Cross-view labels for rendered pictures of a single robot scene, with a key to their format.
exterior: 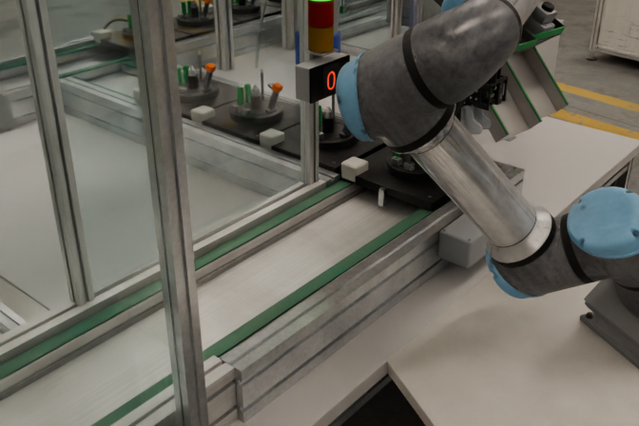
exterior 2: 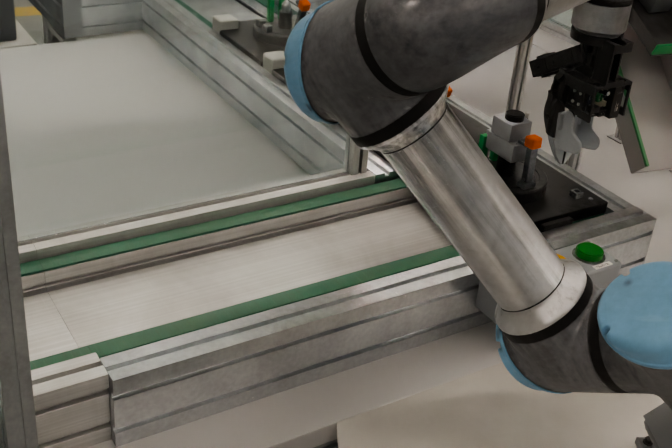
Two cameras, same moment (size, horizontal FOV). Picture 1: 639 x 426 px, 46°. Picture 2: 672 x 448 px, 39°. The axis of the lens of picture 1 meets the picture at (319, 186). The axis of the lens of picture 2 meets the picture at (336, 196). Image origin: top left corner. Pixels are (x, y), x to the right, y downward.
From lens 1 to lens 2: 0.36 m
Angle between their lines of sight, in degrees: 14
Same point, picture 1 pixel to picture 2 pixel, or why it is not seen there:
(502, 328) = (517, 424)
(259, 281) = (223, 279)
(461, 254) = not seen: hidden behind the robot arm
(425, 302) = (433, 362)
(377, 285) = (361, 322)
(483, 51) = (457, 24)
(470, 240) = not seen: hidden behind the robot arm
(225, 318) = (156, 313)
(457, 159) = (437, 172)
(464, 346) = (450, 433)
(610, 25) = not seen: outside the picture
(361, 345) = (316, 394)
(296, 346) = (209, 370)
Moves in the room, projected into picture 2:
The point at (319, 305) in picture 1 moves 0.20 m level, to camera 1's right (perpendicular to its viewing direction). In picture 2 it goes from (261, 327) to (417, 369)
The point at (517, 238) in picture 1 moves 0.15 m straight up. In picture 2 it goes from (524, 303) to (549, 181)
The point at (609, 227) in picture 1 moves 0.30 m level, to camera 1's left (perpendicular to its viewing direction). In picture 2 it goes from (648, 320) to (362, 250)
